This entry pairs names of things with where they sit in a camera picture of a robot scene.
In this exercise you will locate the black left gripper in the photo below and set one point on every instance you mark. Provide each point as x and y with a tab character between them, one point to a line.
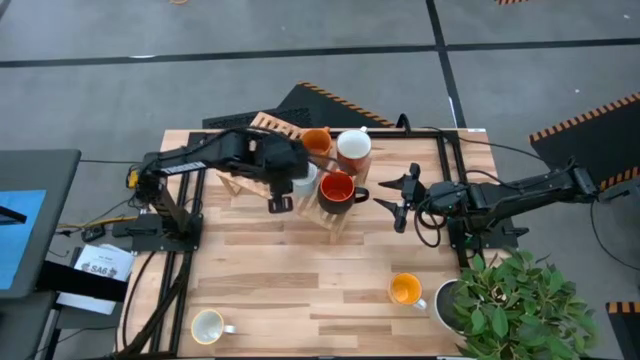
285	160

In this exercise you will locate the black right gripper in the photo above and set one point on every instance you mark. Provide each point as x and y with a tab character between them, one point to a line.
432	197

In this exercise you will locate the black mug with red inside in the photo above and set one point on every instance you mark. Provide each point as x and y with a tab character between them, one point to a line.
337	190

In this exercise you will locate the pale grey mug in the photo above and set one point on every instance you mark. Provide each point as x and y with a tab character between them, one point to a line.
305	186

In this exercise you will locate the orange mug with white inside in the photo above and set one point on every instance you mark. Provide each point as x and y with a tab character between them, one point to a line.
354	144

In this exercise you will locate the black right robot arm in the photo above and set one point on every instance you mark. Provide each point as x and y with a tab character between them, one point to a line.
525	190

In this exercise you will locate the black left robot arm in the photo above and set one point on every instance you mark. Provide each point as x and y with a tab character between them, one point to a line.
200	160

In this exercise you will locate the wooden slatted dish rack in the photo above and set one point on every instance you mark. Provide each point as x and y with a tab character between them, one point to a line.
315	212

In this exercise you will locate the black hazard-striped ramp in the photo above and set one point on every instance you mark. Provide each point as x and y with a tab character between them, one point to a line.
510	1
590	145
625	335
320	107

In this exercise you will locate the yellow-orange mug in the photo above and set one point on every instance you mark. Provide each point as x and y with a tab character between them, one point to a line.
405	290

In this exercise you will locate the white plant pot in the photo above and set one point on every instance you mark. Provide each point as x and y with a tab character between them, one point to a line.
442	305

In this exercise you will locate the green leafy plant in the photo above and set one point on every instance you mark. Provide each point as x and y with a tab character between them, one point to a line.
520	310

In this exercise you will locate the yellow plug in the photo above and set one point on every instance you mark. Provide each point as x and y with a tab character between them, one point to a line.
132	179

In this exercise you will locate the white mug with yellow rim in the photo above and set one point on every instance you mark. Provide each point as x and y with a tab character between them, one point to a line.
207	327

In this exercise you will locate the black power adapter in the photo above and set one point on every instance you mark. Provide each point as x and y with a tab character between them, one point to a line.
93	234

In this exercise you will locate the white printed booklet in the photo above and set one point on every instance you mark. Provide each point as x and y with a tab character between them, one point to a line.
102	265

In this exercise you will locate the black shelf bar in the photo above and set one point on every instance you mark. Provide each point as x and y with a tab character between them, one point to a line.
80	285

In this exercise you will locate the dark grey desk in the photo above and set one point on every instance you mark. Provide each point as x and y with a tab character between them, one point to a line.
55	200

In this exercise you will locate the white paper sheet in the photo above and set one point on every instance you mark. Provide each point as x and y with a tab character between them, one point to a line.
85	302

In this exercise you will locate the black aluminium table frame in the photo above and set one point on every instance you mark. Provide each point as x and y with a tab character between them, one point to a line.
390	134

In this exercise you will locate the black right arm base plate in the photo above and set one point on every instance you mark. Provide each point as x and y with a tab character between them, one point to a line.
500	237

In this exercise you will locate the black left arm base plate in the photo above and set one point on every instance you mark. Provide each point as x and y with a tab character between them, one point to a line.
145	240

